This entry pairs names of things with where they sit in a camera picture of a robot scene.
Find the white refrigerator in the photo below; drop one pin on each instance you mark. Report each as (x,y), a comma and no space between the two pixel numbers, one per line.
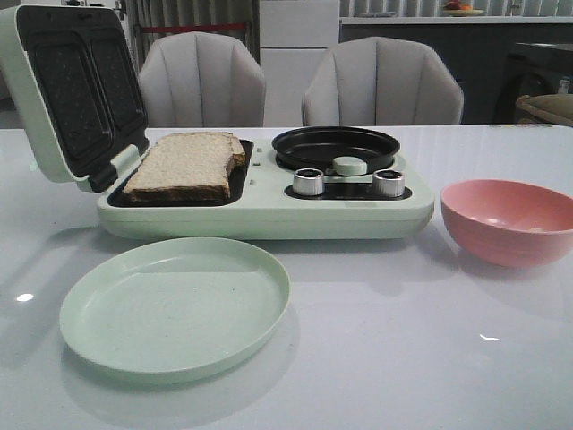
(293,38)

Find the left silver control knob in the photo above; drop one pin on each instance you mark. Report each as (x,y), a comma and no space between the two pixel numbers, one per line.
(308,182)

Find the right grey upholstered chair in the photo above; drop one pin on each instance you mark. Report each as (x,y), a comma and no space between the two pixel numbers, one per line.
(382,81)

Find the mint green breakfast maker base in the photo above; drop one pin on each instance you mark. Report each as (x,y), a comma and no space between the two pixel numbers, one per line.
(266,211)

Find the black round frying pan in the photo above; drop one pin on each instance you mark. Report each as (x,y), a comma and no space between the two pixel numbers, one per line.
(317,147)

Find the red barrier belt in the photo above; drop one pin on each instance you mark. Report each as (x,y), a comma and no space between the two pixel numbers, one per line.
(203,28)

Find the dark washing machine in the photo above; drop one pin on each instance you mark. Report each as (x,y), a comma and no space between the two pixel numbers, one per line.
(533,69)

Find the grey upholstered chair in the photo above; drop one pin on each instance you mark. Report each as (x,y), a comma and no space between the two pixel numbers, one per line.
(382,81)
(199,79)

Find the left grey upholstered chair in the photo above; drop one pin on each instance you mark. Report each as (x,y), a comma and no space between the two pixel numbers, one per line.
(199,79)

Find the mint green sandwich maker lid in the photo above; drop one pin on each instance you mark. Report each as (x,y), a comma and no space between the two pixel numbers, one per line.
(71,78)

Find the mint green plate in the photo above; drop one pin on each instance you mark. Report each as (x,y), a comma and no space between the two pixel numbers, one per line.
(175,311)

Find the beige sofa cushion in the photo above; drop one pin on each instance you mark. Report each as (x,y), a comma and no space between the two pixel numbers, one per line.
(549,109)

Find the fruit plate on counter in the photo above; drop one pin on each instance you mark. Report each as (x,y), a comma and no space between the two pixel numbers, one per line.
(456,8)

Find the white bread slice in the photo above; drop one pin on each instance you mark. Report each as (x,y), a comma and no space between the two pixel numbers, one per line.
(184,166)
(239,154)

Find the dark grey counter cabinet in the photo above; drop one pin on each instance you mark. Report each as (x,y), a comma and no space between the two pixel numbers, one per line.
(473,48)

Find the silver control knob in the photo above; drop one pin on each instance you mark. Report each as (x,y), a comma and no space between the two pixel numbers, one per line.
(388,183)
(308,182)

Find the pink bowl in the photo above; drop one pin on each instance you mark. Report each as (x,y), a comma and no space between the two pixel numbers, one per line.
(508,223)

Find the right silver control knob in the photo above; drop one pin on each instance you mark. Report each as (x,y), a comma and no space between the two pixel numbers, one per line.
(388,183)

